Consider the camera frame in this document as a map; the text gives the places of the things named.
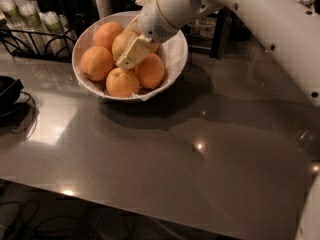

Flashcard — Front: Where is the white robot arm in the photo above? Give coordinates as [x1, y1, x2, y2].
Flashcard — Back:
[138, 0, 320, 240]

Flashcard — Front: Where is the white bowl with paper liner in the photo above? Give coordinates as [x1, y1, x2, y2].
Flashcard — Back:
[72, 11, 188, 102]

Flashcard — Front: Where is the black wire cup rack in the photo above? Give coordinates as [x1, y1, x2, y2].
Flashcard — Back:
[0, 14, 84, 63]

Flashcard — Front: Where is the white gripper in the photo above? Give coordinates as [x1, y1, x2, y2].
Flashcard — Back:
[116, 0, 179, 70]

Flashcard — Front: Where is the black device with cable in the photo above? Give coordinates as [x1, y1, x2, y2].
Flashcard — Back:
[0, 76, 36, 134]

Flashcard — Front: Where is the orange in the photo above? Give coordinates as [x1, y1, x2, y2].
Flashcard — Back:
[80, 46, 114, 82]
[112, 31, 159, 61]
[135, 53, 166, 89]
[106, 68, 140, 98]
[94, 21, 124, 50]

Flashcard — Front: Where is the black condiment shelf rack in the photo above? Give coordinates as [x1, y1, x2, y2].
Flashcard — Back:
[174, 0, 223, 57]

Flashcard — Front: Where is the white cylinder container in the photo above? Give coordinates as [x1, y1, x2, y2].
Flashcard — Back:
[91, 0, 113, 20]

